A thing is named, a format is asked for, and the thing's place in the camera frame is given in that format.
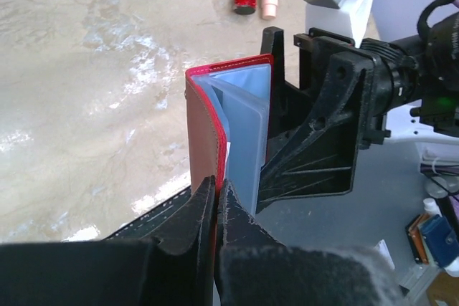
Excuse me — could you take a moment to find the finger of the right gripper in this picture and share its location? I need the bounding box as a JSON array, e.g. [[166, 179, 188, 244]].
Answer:
[[257, 52, 366, 211]]

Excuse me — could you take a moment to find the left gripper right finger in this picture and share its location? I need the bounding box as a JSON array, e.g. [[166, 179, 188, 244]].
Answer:
[[214, 180, 405, 305]]

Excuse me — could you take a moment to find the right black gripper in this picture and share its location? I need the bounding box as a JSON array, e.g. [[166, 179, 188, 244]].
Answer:
[[260, 27, 420, 149]]

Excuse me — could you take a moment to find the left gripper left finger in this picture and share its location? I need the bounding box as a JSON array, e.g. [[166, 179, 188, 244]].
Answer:
[[1, 176, 216, 305]]

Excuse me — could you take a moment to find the red leather card holder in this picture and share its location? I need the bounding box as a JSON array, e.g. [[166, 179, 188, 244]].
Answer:
[[184, 53, 275, 216]]

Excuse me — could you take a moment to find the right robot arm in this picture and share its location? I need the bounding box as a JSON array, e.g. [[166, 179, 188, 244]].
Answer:
[[257, 0, 458, 210]]

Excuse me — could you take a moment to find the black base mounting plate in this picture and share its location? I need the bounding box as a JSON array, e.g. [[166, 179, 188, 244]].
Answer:
[[105, 186, 191, 240]]

